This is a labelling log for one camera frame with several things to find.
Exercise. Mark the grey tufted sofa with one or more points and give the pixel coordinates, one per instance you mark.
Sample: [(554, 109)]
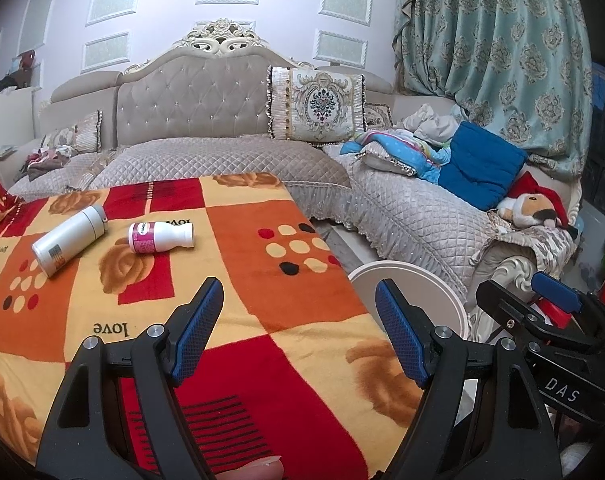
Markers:
[(201, 109)]

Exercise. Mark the large white cylindrical bottle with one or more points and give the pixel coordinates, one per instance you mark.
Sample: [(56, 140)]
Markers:
[(58, 247)]

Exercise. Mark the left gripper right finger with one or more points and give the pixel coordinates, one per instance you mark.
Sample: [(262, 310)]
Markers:
[(409, 330)]

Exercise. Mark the small embroidered cushion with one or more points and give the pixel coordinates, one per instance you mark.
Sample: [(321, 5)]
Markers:
[(82, 137)]

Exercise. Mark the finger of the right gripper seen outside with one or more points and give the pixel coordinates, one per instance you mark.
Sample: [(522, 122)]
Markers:
[(556, 292)]

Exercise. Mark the white pink yogurt bottle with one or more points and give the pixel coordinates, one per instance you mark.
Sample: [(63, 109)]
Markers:
[(154, 237)]

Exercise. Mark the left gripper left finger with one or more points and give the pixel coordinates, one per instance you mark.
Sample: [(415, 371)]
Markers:
[(189, 329)]

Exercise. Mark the white trash bin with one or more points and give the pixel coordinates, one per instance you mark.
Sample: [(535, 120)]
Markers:
[(412, 299)]

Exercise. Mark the blue pillow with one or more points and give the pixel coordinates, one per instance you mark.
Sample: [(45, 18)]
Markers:
[(482, 167)]

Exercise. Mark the colourful blue blanket pile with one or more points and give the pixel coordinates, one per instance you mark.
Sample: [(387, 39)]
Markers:
[(400, 152)]

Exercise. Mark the gloved left hand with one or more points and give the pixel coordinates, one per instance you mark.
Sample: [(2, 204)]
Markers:
[(266, 468)]

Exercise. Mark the orange red patterned blanket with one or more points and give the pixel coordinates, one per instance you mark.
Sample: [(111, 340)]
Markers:
[(83, 388)]

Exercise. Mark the santa plush toy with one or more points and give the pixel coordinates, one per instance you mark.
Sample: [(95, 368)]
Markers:
[(530, 204)]

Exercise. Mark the large embroidered cushion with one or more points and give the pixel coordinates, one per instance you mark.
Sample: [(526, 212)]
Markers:
[(315, 106)]

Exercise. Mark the white cabinet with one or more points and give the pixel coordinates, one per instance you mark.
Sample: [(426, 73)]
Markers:
[(16, 117)]

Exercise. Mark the teal patterned curtain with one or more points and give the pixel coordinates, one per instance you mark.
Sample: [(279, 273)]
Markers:
[(519, 68)]

